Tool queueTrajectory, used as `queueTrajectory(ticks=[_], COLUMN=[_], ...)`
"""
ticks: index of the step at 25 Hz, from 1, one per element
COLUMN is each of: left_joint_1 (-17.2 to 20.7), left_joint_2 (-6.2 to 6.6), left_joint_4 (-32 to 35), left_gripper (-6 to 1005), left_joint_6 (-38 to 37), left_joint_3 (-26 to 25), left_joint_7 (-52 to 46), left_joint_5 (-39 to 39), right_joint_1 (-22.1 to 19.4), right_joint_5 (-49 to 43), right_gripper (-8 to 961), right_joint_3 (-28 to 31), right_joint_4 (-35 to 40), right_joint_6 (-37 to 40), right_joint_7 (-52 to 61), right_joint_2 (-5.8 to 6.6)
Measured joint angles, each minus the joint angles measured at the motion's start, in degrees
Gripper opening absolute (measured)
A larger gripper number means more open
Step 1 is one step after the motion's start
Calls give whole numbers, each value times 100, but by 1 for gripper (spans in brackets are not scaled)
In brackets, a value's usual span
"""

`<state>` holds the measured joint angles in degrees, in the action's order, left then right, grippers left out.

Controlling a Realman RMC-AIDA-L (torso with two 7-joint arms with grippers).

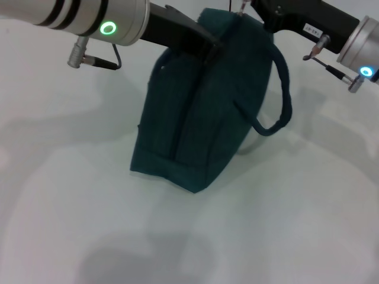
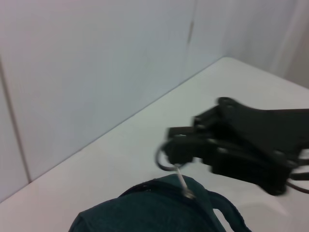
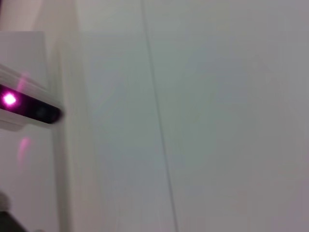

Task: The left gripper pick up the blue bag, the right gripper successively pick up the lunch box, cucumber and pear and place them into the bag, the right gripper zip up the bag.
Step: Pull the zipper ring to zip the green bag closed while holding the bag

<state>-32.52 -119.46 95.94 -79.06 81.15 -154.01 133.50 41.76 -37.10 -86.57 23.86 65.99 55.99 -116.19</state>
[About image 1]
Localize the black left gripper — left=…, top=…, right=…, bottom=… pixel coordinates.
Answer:
left=139, top=3, right=225, bottom=66

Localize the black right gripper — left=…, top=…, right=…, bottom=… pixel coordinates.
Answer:
left=250, top=0, right=361, bottom=55

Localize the dark teal insulated lunch bag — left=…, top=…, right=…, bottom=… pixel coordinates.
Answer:
left=129, top=8, right=294, bottom=195

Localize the right arm connector cable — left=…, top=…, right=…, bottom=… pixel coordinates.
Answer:
left=302, top=34, right=368, bottom=93

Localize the arm connector cable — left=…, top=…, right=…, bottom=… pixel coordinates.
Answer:
left=67, top=35, right=122, bottom=71
left=302, top=34, right=368, bottom=93

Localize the left arm connector cable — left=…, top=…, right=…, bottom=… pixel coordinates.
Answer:
left=67, top=35, right=122, bottom=71

